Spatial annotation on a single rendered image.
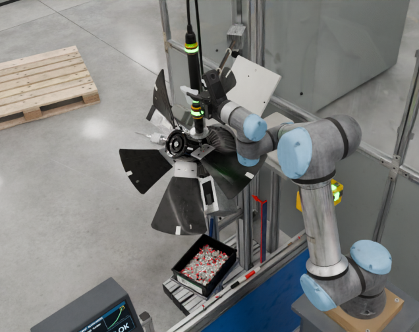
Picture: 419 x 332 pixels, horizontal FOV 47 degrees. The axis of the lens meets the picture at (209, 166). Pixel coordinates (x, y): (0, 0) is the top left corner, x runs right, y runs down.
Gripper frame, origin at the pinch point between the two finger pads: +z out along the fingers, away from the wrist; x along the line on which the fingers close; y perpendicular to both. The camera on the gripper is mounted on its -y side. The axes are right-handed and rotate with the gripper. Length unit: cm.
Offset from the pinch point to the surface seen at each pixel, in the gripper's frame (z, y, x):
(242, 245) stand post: 9, 123, 31
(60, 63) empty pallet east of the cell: 310, 139, 63
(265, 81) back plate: 2.8, 17.9, 40.4
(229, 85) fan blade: -4.0, 5.9, 14.7
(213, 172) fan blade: -15.2, 30.0, -3.9
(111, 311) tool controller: -43, 26, -64
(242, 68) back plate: 17.3, 17.9, 40.5
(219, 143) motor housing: 0.3, 33.7, 11.6
